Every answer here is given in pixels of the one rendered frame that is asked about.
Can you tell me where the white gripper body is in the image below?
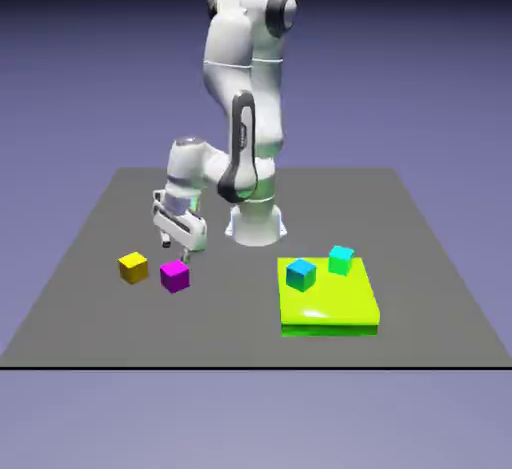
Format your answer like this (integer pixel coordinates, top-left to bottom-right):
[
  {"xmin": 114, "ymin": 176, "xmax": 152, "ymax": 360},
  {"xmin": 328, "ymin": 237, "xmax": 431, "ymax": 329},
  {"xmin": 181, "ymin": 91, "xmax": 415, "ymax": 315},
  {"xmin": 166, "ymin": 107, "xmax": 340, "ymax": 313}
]
[{"xmin": 150, "ymin": 200, "xmax": 209, "ymax": 253}]

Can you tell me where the small magenta cube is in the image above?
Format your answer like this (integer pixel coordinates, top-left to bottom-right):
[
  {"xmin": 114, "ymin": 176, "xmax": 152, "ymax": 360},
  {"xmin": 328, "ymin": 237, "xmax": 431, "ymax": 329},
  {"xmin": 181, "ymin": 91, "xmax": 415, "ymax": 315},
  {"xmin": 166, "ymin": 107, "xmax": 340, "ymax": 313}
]
[{"xmin": 159, "ymin": 259, "xmax": 191, "ymax": 294}]

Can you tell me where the small yellow cube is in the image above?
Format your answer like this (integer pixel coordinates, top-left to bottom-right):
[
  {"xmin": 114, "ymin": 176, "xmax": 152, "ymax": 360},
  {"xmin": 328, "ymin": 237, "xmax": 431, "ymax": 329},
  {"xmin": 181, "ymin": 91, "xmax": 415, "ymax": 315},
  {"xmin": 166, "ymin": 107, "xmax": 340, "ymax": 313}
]
[{"xmin": 118, "ymin": 251, "xmax": 150, "ymax": 285}]

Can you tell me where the small blue cube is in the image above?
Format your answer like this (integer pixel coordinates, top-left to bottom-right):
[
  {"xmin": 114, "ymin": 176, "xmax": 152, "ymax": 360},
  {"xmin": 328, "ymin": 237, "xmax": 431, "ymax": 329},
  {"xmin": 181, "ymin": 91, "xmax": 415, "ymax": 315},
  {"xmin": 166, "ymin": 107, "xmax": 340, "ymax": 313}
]
[{"xmin": 285, "ymin": 258, "xmax": 318, "ymax": 293}]

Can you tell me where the small cyan cube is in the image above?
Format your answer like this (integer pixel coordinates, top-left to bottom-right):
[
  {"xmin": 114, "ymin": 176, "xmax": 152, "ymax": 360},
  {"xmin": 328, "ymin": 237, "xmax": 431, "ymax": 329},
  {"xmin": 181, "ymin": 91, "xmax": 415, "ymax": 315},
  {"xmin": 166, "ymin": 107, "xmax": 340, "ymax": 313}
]
[{"xmin": 327, "ymin": 245, "xmax": 356, "ymax": 277}]

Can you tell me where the large lime green box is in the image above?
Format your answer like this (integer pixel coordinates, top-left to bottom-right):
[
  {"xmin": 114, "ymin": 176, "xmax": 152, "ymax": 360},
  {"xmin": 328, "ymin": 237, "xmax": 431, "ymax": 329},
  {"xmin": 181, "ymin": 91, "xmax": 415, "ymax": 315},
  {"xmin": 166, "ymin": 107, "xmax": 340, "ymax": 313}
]
[{"xmin": 277, "ymin": 255, "xmax": 381, "ymax": 338}]

